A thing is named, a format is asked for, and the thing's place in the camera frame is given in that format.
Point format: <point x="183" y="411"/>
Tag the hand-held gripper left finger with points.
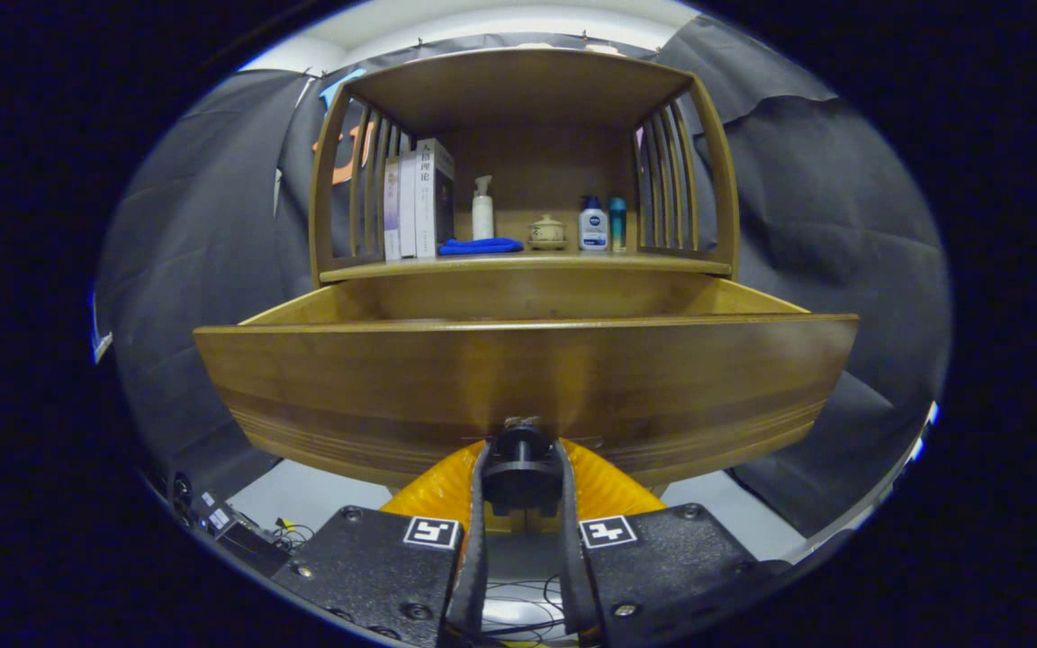
<point x="374" y="562"/>

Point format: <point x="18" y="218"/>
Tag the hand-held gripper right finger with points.
<point x="671" y="562"/>

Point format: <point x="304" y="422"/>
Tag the wooden drawer with black knob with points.
<point x="527" y="369"/>

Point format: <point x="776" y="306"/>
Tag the wooden countertop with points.
<point x="536" y="263"/>

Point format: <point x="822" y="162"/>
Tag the wooden cabinet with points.
<point x="518" y="90"/>

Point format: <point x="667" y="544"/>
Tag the black floor device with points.
<point x="239" y="535"/>

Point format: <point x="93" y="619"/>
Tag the blue folded cloth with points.
<point x="481" y="246"/>

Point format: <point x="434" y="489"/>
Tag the teal slim bottle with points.
<point x="617" y="225"/>

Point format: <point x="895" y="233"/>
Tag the white lotion bottle blue cap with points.
<point x="592" y="229"/>

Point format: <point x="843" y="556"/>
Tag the white and purple book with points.
<point x="392" y="211"/>

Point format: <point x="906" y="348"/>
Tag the beige lidded teacup with saucer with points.
<point x="546" y="234"/>

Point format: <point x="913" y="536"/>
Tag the plain white book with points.
<point x="408" y="207"/>

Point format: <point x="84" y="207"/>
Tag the white pump bottle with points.
<point x="482" y="216"/>

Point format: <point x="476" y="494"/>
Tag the white book with dark cover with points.
<point x="426" y="202"/>

